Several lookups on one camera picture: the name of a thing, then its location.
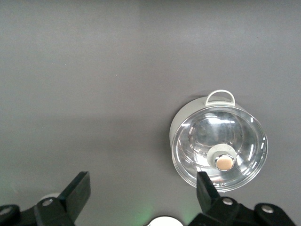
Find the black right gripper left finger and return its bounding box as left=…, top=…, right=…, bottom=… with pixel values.
left=0, top=171, right=91, bottom=226

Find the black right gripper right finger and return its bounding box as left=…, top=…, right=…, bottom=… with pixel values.
left=188, top=171, right=297, bottom=226

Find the glass lid with copper knob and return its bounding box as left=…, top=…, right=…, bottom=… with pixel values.
left=171, top=105, right=269, bottom=192

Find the grey-green stockpot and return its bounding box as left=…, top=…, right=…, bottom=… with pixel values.
left=169, top=89, right=269, bottom=189

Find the dark grey table mat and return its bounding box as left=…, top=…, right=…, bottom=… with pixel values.
left=0, top=0, right=301, bottom=226

